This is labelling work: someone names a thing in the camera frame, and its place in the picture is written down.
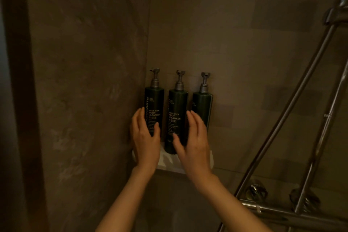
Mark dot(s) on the person's right middle finger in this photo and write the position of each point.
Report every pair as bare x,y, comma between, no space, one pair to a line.
197,124

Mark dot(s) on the person's left thumb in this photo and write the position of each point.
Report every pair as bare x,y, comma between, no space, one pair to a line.
157,132

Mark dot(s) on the chrome wall flange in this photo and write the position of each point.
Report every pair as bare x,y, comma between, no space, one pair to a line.
308,199
256,189

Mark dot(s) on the chrome shower head holder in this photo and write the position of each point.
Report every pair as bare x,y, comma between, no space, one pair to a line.
337,11

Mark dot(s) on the person's right forearm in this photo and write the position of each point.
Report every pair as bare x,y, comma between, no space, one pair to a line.
231,207

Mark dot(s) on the white corner shelf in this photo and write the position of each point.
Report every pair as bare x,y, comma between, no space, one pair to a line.
168,162

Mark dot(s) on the person's left hand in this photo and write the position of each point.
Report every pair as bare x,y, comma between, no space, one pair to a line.
145,147

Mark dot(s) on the person's left forearm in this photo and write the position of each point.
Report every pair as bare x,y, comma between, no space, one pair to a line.
126,202

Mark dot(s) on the person's right hand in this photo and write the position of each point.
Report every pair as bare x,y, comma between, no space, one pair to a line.
194,153

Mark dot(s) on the person's left middle finger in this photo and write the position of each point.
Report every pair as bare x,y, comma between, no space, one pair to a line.
135,123

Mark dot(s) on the person's right thumb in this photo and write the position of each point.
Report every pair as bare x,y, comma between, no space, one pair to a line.
178,143

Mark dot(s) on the dark green pump bottle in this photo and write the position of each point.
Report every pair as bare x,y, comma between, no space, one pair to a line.
154,106
202,105
177,109

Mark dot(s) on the chrome shower mixer bar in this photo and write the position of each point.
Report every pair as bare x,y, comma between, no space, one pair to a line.
293,214

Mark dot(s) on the dark door frame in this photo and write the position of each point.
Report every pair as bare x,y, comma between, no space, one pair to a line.
21,98

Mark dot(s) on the chrome shower riser rail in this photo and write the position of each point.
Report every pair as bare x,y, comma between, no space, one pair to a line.
325,131

